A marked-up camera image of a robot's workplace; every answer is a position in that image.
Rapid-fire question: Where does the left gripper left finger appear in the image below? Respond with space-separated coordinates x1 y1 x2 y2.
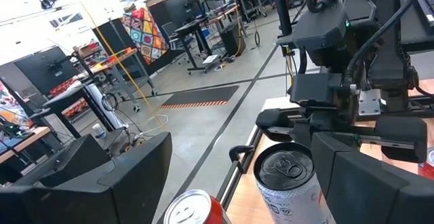
0 131 173 224

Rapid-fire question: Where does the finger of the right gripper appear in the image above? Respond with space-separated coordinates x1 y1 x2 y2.
374 116 429 164
255 107 307 143

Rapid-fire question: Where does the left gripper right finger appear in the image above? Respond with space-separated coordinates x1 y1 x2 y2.
310 131 434 224

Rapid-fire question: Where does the white Celsius Peach Vibe can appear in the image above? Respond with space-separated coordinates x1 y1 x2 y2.
252 141 337 224

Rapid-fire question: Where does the red Fanta strawberry can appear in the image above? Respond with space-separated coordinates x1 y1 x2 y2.
162 189 232 224
418 147 434 181

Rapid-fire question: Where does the black clamp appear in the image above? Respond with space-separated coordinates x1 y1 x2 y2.
229 145 256 174

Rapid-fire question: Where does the black box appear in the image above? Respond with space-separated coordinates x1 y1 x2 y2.
13 134 113 188

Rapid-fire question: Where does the white plastic bottle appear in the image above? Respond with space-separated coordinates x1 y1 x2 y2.
92 122 108 140

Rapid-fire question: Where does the black mat with orange stripes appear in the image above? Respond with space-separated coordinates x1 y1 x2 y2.
158 85 241 111

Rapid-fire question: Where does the black waste bin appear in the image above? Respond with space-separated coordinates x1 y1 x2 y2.
219 22 248 58

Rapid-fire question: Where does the black pole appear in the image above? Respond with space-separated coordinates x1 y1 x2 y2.
269 0 293 47

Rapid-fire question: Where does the black standing desk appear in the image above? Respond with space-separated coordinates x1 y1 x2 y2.
173 0 238 75

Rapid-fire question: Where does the backlit keyboard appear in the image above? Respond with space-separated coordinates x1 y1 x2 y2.
416 0 434 33

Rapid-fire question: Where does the floral print panel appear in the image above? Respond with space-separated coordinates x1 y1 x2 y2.
0 81 30 126

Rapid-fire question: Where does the wheeled wooden top table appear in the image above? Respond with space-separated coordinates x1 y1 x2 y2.
73 46 159 113

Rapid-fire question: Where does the grey office chair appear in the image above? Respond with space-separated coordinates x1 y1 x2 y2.
161 22 191 65

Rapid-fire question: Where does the black monitor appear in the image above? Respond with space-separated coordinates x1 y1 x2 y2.
13 46 79 96

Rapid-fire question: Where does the colourful patchwork quilt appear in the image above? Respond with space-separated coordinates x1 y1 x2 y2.
119 7 170 65

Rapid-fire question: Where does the silver metal bracket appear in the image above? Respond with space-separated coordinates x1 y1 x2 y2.
358 89 382 117

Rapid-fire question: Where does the wooden shelf with black frame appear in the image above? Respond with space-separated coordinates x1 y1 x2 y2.
223 169 272 224

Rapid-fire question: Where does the yellow cable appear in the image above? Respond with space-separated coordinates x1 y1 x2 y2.
80 2 164 127

